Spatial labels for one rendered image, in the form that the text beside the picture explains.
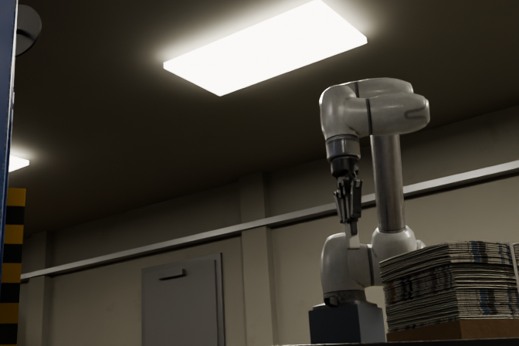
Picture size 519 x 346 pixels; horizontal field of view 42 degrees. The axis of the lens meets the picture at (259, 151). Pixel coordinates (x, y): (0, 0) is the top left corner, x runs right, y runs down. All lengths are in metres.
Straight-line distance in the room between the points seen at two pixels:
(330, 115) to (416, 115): 0.22
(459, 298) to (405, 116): 0.50
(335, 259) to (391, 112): 0.85
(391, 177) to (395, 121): 0.64
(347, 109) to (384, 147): 0.61
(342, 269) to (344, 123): 0.83
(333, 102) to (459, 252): 0.52
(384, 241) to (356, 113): 0.79
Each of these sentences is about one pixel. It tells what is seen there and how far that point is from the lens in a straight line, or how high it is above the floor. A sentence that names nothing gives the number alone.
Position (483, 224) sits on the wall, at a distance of 6.01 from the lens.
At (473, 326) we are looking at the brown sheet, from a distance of 1.63.
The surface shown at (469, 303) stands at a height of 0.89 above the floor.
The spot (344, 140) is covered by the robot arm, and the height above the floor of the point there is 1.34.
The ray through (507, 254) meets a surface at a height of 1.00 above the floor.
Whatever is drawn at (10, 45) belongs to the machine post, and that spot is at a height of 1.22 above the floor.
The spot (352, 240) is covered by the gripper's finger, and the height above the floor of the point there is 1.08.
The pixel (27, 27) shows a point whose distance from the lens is 2.10.
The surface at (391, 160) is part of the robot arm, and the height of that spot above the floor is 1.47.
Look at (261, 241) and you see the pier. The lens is 6.88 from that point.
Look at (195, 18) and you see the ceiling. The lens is 4.25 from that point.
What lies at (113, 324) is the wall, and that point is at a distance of 8.29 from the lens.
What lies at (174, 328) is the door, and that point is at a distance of 7.56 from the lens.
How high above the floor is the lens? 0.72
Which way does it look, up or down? 20 degrees up
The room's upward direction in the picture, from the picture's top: 4 degrees counter-clockwise
